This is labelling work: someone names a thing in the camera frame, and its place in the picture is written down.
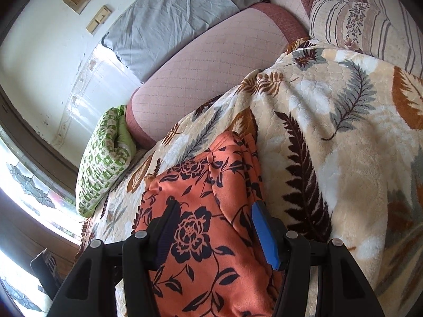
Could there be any leaf print fleece blanket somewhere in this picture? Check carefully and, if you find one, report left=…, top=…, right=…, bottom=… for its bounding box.
left=79, top=38, right=423, bottom=317

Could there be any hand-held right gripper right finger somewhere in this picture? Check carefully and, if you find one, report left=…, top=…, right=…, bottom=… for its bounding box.
left=250, top=200, right=385, bottom=317

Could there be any beige wall switch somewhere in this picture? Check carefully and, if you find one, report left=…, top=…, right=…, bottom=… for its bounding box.
left=86, top=5, right=113, bottom=34

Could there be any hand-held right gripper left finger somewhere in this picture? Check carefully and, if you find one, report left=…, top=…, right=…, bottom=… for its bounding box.
left=44, top=195, right=181, bottom=317

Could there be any dark object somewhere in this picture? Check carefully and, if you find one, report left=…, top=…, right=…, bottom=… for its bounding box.
left=30, top=248, right=63, bottom=301

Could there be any grey pillow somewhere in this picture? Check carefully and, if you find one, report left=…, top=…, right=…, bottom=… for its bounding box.
left=101, top=0, right=265, bottom=85

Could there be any green and white pillow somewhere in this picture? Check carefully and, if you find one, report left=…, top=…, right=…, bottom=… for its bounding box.
left=75, top=105, right=137, bottom=218

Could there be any orange floral cloth garment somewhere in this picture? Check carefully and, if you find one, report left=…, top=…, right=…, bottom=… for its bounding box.
left=134, top=130, right=288, bottom=317

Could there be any stained glass window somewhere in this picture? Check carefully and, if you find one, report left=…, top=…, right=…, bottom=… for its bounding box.
left=0, top=129, right=86, bottom=314

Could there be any pink brown headboard cushion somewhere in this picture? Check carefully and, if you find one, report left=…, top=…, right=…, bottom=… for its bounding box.
left=126, top=0, right=318, bottom=149

